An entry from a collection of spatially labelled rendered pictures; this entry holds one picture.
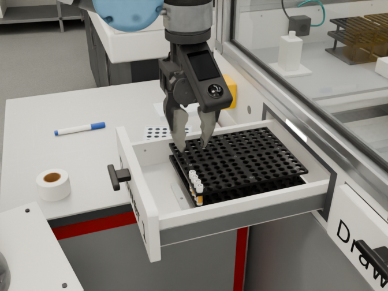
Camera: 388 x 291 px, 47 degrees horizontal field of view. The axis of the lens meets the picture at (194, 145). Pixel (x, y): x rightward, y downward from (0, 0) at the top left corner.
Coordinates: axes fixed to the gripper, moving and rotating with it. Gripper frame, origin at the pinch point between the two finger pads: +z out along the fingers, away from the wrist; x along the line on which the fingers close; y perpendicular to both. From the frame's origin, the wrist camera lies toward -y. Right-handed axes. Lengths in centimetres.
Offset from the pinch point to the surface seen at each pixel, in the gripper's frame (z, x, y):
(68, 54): 98, -4, 321
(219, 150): 7.4, -8.0, 7.2
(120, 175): 6.0, 12.6, 4.2
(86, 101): 21, 11, 67
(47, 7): 83, 2, 424
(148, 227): 7.0, 11.3, -9.5
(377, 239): 6.9, -20.1, -24.8
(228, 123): 20.4, -24.2, 37.1
